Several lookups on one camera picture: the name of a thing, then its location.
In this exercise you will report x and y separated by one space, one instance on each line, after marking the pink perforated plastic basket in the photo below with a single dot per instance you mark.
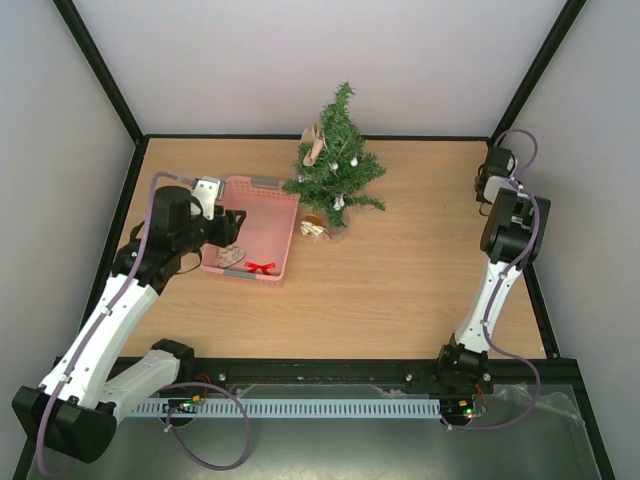
266 233

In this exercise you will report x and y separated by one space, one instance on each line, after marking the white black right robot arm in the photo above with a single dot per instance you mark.
511 240

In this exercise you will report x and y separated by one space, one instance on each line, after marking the red ribbon bow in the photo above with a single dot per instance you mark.
261 269

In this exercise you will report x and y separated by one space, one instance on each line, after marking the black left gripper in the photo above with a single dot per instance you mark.
227 231

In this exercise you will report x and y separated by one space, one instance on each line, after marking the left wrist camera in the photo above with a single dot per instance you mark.
207 192

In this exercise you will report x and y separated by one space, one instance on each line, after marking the wooden tree stump base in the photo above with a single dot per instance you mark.
337 234

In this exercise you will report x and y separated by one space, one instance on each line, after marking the beige fabric bow ornament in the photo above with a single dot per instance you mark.
312 137

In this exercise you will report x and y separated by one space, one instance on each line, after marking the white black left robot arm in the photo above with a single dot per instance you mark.
78 405

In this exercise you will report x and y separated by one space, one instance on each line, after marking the wooden heart ornament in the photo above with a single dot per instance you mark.
229 256

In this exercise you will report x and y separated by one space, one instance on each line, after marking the small green christmas tree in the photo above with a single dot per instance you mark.
344 169

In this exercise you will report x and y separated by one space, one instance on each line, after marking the light blue slotted cable duct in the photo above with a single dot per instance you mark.
292 408

